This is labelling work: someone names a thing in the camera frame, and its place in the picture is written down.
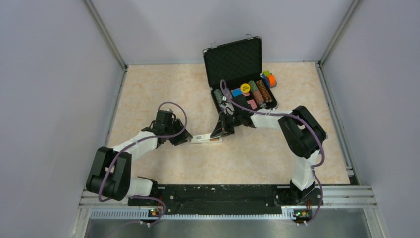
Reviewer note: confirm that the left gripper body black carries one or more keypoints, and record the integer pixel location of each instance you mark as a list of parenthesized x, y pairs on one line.
[(172, 129)]

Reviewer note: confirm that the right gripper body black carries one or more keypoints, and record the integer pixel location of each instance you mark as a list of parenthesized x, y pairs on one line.
[(232, 121)]

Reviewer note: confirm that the white battery cover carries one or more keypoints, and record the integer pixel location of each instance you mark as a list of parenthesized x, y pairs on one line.
[(202, 137)]

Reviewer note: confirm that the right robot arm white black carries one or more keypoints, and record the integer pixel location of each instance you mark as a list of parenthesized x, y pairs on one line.
[(303, 134)]

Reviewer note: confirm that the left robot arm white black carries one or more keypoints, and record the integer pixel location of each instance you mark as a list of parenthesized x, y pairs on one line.
[(110, 174)]

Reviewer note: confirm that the pink card deck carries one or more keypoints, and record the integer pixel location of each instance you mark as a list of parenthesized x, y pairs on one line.
[(252, 104)]

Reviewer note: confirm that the blue round chip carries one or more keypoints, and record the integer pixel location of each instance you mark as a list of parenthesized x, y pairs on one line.
[(236, 92)]

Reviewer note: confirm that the yellow big blind chip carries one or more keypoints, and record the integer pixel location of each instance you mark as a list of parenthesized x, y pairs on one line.
[(245, 88)]

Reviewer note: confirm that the black poker chip case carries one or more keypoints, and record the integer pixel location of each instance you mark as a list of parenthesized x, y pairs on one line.
[(236, 62)]

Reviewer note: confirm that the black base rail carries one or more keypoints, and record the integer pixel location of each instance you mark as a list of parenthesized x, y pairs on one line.
[(266, 199)]

